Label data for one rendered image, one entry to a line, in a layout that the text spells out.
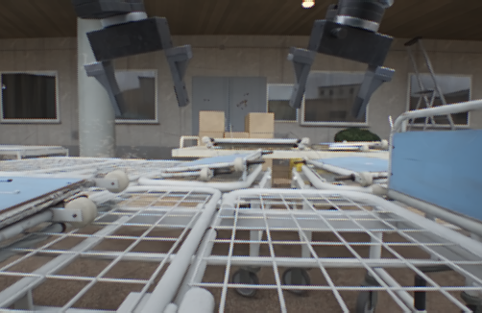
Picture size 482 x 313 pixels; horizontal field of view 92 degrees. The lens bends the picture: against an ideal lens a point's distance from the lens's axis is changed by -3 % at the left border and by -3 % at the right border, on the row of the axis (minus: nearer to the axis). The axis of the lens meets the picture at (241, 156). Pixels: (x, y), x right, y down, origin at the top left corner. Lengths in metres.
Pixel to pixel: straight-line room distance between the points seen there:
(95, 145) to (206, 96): 2.94
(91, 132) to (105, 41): 4.45
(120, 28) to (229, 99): 5.94
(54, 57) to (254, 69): 5.33
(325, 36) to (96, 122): 4.65
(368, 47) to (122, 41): 0.42
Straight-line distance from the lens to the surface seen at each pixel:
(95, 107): 4.94
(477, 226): 0.72
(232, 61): 6.63
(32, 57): 8.82
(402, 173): 0.92
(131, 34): 0.48
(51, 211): 0.65
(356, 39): 0.49
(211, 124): 3.90
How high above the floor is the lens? 0.69
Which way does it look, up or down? 4 degrees down
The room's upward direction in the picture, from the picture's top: 1 degrees clockwise
